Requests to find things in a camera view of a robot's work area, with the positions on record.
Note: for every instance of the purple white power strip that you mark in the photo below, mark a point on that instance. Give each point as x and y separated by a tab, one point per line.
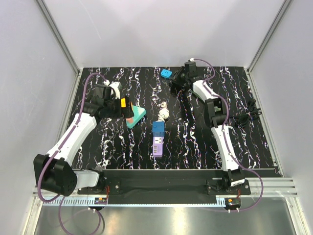
158	146

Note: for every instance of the salmon pink small adapter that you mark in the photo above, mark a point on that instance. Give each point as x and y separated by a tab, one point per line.
130	120

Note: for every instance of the blue cube plug adapter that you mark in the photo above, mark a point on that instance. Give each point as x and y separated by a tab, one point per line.
158	129

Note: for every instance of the light blue small adapter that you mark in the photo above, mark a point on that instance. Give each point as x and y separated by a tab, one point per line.
166	74

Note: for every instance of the teal triangular power socket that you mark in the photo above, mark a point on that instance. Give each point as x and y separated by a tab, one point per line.
139	113

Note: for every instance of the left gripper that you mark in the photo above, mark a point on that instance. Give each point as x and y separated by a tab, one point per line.
123	112

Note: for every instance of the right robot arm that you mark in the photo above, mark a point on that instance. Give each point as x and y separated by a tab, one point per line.
216	115

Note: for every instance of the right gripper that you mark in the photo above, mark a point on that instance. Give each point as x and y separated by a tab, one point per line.
175	78

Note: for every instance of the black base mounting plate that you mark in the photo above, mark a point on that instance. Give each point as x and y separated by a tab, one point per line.
208	181

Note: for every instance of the yellow cube socket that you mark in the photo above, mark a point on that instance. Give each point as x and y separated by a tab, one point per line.
123	103

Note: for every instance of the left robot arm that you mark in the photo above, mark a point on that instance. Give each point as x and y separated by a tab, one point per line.
53	171

